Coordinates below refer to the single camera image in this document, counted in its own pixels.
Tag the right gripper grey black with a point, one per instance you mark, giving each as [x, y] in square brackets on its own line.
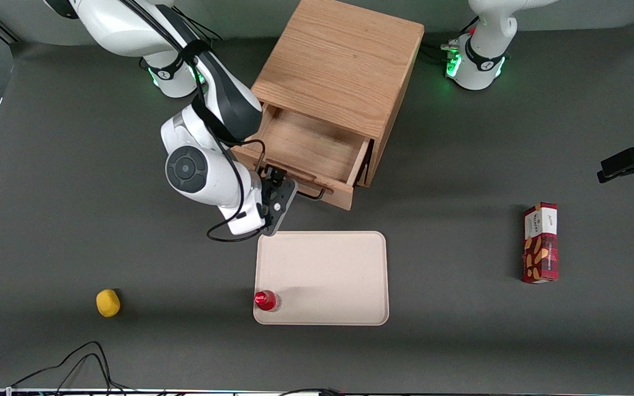
[269, 181]

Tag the wooden drawer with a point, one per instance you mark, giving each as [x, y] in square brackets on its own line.
[306, 140]

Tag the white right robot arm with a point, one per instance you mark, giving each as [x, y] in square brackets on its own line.
[130, 27]

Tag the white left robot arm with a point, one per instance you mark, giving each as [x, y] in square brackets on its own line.
[482, 60]

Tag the wooden drawer cabinet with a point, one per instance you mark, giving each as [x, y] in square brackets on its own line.
[339, 60]

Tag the cream plastic tray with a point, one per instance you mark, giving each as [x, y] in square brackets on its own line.
[328, 275]

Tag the red capped small bottle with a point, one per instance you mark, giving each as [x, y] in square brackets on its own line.
[264, 300]

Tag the red plaid shortbread box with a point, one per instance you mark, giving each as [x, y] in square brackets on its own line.
[541, 247]

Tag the yellow lemon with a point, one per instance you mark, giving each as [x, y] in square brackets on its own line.
[108, 303]

